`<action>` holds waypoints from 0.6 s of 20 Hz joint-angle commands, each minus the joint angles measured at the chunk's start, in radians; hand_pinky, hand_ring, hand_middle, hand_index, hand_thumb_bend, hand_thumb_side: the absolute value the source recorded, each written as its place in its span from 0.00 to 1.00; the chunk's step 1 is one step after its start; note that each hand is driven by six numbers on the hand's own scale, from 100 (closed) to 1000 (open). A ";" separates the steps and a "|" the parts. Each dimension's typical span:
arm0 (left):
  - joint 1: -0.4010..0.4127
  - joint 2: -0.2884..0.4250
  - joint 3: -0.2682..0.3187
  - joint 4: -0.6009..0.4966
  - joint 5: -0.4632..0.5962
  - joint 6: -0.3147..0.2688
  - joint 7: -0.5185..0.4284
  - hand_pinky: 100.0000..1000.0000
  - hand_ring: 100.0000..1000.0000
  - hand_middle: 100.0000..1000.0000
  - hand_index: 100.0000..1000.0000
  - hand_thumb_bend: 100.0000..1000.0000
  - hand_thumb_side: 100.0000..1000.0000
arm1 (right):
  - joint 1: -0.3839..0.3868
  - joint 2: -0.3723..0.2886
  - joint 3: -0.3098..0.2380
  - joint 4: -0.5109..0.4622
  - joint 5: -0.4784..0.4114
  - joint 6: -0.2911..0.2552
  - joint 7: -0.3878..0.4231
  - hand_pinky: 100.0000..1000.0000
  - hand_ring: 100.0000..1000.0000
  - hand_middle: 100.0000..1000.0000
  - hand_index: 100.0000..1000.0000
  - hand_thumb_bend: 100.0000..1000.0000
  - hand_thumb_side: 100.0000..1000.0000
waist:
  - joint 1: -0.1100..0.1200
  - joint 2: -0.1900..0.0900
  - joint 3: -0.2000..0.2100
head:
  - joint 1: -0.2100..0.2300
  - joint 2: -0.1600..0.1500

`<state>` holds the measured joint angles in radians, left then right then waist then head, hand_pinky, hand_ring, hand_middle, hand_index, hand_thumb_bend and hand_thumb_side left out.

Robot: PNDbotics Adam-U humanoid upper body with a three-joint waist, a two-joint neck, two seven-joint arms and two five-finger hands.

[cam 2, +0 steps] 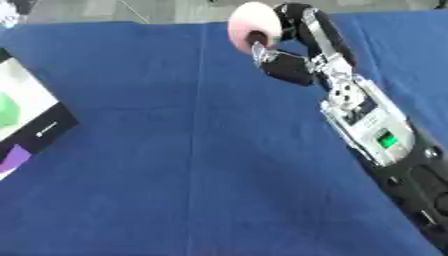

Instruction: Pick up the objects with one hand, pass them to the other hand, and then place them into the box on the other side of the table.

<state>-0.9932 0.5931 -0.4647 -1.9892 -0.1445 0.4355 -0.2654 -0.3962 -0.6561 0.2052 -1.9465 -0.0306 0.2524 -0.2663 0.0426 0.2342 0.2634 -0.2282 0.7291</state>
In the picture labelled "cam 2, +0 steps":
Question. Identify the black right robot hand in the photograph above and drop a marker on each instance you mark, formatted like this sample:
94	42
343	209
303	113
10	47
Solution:
290	65

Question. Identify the pink toy peach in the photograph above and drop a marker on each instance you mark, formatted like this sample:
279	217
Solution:
249	22

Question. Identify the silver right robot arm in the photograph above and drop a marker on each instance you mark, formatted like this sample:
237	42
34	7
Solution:
382	140

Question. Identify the black box with white inside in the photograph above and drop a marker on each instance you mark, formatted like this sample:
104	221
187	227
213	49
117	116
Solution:
28	110

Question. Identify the green toy block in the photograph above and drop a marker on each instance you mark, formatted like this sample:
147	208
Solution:
7	110

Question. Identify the purple toy block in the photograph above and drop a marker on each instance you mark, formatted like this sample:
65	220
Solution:
11	159

